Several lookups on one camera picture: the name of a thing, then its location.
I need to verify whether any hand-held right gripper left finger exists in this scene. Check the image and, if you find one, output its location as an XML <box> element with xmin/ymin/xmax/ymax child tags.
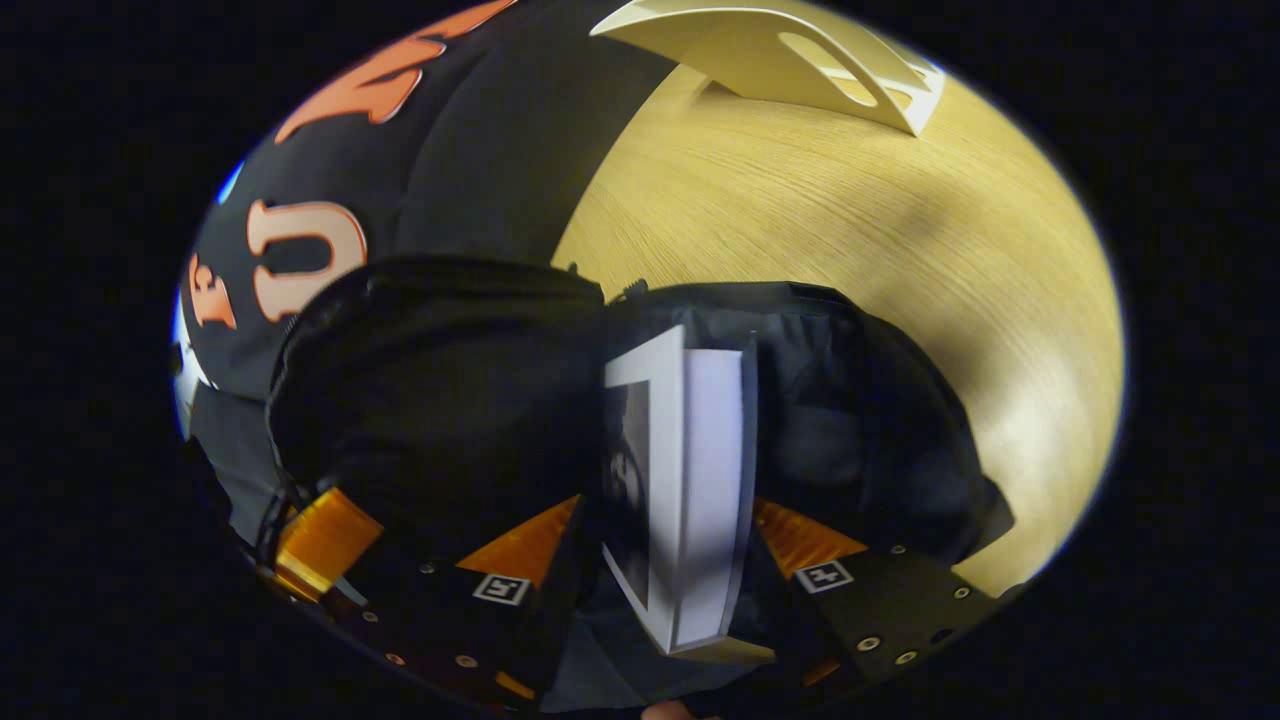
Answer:
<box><xmin>335</xmin><ymin>493</ymin><xmax>606</xmax><ymax>713</ymax></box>

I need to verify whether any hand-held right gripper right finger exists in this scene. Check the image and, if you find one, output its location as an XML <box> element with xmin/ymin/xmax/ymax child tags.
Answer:
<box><xmin>740</xmin><ymin>495</ymin><xmax>1006</xmax><ymax>701</ymax></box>

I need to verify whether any black schoolbag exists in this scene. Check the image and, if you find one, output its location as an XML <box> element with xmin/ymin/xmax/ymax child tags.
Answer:
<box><xmin>265</xmin><ymin>255</ymin><xmax>1016</xmax><ymax>713</ymax></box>

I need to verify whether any portrait cover book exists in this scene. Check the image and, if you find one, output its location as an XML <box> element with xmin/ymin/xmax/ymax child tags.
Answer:
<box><xmin>600</xmin><ymin>325</ymin><xmax>776</xmax><ymax>666</ymax></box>

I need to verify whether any white plastic bookshelf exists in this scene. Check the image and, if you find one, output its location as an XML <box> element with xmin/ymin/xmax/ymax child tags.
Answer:
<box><xmin>590</xmin><ymin>0</ymin><xmax>946</xmax><ymax>138</ymax></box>

